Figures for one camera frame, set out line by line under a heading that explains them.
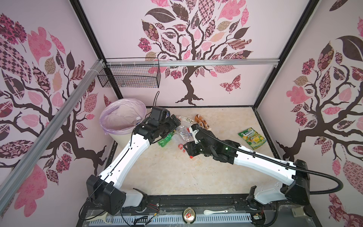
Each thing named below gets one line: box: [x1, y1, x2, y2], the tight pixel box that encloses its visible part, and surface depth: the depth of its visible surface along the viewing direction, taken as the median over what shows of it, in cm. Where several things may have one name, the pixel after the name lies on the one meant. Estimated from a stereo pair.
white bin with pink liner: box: [99, 97, 147, 147], surface depth 87 cm
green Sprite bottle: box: [157, 130, 175, 148], surface depth 97 cm
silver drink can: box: [182, 207, 196, 224], surface depth 63 cm
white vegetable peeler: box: [85, 212, 113, 224], surface depth 71 cm
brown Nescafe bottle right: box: [194, 113, 212, 131], surface depth 108 cm
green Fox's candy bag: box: [238, 127, 268, 150], surface depth 100 cm
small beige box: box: [291, 205, 307, 218], surface depth 68 cm
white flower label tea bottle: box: [178, 115, 195, 126], surface depth 106 cm
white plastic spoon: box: [203, 209, 229, 216], surface depth 73 cm
